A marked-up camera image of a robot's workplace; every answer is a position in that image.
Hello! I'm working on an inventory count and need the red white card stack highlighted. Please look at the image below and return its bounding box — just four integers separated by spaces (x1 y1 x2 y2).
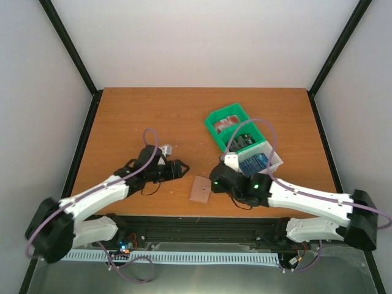
213 115 241 134

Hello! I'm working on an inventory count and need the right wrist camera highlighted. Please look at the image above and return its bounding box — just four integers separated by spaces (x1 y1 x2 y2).
224 152 239 172

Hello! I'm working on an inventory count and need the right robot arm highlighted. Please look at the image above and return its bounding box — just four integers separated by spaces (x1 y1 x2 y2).
209 163 378 251

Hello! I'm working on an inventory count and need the green bin with red cards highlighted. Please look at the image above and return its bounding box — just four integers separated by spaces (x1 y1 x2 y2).
204 103 250 137

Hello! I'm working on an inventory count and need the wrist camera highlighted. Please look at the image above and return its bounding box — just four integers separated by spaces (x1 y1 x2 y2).
224 152 239 172
159 144 172 157

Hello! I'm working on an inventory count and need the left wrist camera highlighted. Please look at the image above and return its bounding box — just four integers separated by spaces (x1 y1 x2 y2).
159 144 172 157

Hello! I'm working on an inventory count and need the left electronics board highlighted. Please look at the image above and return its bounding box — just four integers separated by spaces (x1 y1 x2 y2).
118 233 138 254

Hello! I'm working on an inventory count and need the green bin with black cards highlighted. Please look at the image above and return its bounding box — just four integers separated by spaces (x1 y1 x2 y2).
214 122 266 154

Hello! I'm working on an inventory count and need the left black corner post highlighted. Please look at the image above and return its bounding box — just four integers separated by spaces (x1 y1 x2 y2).
38 0 104 96

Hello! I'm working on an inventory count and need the right black corner post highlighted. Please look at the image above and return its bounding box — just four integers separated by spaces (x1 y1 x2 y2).
307 0 373 96

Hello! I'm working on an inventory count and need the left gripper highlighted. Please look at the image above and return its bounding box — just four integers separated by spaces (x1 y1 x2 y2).
146 159 189 183

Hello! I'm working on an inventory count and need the black corner post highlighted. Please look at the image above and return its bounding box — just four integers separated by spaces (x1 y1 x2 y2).
38 0 104 96
307 0 373 96

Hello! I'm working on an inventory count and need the light blue cable duct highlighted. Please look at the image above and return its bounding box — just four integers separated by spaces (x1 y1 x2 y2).
61 248 281 266

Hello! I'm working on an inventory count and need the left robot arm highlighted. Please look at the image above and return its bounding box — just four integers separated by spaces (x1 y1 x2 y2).
24 145 190 263

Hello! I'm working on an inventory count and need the right connector plug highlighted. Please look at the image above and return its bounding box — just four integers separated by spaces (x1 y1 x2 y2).
288 257 302 268

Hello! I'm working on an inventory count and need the white bin with blue cards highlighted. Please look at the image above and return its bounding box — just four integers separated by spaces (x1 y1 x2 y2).
237 141 283 177

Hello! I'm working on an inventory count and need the black card stack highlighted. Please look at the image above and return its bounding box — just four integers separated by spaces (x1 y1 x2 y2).
227 133 256 153

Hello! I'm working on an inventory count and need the black aluminium frame rail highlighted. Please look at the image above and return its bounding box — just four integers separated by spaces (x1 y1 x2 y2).
39 214 368 255

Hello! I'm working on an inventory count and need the blue card stack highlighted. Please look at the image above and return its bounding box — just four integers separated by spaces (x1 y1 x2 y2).
239 153 268 177

